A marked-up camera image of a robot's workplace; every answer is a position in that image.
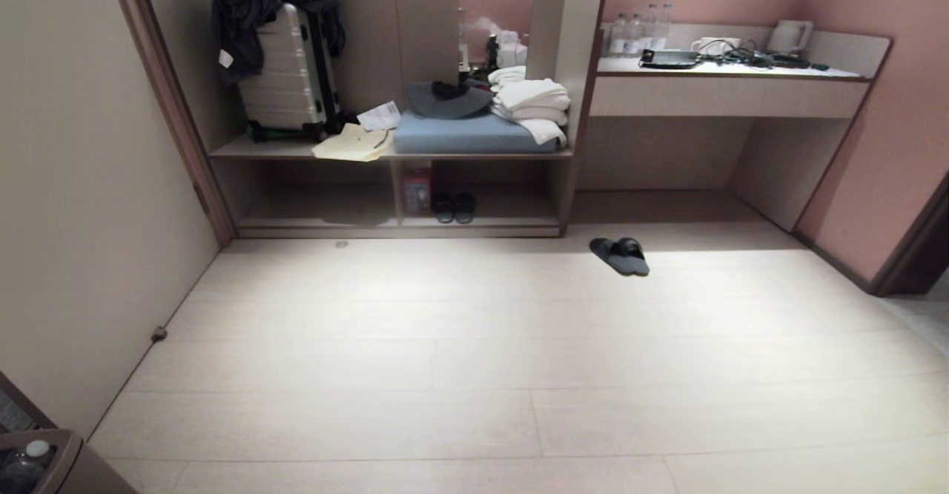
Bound wooden shoe shelf unit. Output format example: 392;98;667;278
137;0;612;240

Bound red box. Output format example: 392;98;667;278
403;167;432;217

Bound blue bench cushion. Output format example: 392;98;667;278
392;110;561;155

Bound grey brimmed hat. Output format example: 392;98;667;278
406;81;495;119

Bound white folded towel stack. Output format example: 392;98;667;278
488;65;570;146

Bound white paper sheet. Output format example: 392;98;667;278
357;101;403;132

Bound beige paper bag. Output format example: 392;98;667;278
311;123;394;162

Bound black slipper pair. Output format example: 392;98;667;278
589;237;651;277

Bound silver ribbed suitcase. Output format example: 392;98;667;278
238;3;343;143

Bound black tray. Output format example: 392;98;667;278
639;49;704;70

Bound white cup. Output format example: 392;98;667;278
691;36;741;56

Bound dark hanging clothes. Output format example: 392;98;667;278
211;0;347;84

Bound white electric kettle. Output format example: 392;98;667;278
767;19;814;55

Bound brown waste bin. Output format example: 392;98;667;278
0;429;140;494

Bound plastic bottle with white cap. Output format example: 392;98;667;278
0;440;53;493

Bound wall-mounted desk counter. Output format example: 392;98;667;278
589;22;893;119

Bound black cable bundle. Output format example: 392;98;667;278
701;40;831;72

